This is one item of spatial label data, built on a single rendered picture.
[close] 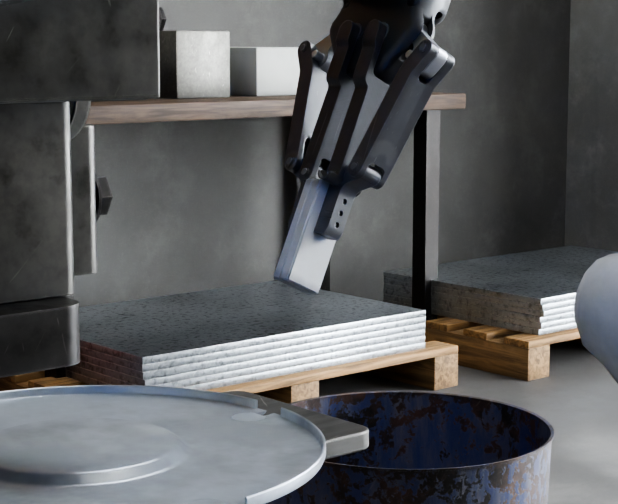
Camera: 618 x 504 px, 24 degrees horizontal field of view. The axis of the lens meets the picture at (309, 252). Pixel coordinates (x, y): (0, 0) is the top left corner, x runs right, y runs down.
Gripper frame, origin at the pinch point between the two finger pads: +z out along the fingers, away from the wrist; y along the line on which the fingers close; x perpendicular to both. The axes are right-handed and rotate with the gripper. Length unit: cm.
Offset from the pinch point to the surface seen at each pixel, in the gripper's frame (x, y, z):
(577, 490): -216, 131, -4
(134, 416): 5.0, 5.0, 14.6
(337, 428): -2.6, -5.1, 11.4
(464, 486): -84, 52, 9
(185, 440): 5.9, -1.7, 15.1
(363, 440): -3.4, -6.8, 11.6
